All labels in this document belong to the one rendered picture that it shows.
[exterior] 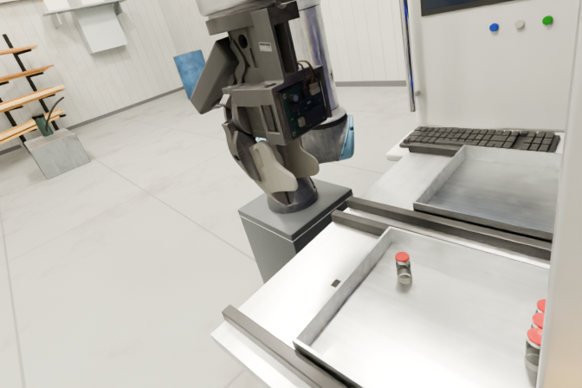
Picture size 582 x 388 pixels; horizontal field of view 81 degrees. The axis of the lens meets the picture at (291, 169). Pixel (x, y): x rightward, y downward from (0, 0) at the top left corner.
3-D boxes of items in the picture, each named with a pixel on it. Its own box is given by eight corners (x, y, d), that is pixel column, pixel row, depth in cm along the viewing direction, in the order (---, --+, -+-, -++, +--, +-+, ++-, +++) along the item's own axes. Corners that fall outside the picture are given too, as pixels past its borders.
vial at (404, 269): (415, 276, 52) (412, 255, 50) (408, 286, 51) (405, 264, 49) (401, 272, 54) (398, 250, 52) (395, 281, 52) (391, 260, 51)
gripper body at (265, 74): (285, 154, 30) (245, 8, 25) (229, 145, 36) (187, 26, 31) (335, 122, 35) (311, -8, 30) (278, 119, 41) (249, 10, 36)
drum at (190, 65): (221, 91, 764) (206, 47, 723) (196, 100, 729) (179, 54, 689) (207, 91, 811) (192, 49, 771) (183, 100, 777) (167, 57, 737)
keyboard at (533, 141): (560, 139, 93) (561, 130, 92) (550, 161, 84) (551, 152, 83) (417, 131, 120) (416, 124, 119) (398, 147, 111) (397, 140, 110)
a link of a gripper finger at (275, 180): (299, 228, 36) (277, 148, 32) (261, 215, 40) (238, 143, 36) (317, 212, 38) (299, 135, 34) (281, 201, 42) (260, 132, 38)
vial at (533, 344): (550, 361, 37) (553, 333, 35) (546, 378, 36) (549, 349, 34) (526, 351, 39) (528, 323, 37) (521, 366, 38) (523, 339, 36)
